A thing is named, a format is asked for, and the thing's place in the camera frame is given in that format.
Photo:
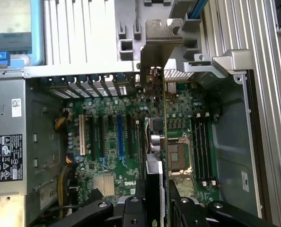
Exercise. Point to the white case sticker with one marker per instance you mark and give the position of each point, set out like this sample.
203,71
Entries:
245,181

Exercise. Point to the metal socket cover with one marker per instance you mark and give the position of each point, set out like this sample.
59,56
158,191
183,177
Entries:
181,179

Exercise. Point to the blue CPU tray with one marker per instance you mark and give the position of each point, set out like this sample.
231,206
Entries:
38,28

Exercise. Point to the silver power supply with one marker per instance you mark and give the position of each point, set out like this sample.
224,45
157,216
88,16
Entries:
3,118

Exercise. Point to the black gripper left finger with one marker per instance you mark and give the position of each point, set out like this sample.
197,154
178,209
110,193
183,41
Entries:
133,212

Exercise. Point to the blue expansion slot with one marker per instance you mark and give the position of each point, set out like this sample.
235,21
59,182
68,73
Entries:
120,137

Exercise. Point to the long black expansion slot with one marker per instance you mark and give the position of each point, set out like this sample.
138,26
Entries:
130,134

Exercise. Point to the white expansion slot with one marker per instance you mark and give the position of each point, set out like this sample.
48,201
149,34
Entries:
82,134

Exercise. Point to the CPU socket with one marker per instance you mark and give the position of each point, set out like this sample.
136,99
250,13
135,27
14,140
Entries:
178,153

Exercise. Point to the silver chipset heatsink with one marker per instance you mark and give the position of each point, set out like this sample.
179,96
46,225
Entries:
103,185

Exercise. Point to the short black expansion slot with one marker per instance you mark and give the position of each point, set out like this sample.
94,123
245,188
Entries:
109,121

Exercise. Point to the CPU with silver lid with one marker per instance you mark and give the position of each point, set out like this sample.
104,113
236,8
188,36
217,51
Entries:
15,16

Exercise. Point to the black RAM slot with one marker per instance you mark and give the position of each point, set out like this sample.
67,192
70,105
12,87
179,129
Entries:
196,146
208,146

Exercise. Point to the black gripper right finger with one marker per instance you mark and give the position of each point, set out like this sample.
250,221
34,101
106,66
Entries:
185,212

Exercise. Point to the open PC case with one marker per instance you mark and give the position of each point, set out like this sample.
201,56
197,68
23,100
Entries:
232,146

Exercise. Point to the green Dell motherboard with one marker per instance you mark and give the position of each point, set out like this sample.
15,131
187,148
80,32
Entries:
112,146

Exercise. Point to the dark blue slot knob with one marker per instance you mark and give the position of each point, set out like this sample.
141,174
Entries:
83,78
120,77
49,78
94,78
60,79

